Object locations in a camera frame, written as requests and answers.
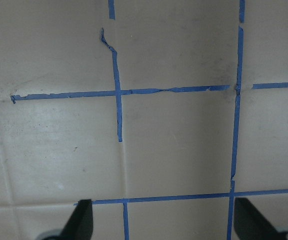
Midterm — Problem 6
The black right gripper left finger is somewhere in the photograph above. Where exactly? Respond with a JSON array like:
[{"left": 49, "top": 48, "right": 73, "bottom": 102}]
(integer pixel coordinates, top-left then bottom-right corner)
[{"left": 60, "top": 199, "right": 94, "bottom": 240}]

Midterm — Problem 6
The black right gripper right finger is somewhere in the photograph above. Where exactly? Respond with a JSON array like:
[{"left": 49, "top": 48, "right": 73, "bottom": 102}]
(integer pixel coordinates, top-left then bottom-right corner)
[{"left": 234, "top": 197, "right": 286, "bottom": 240}]

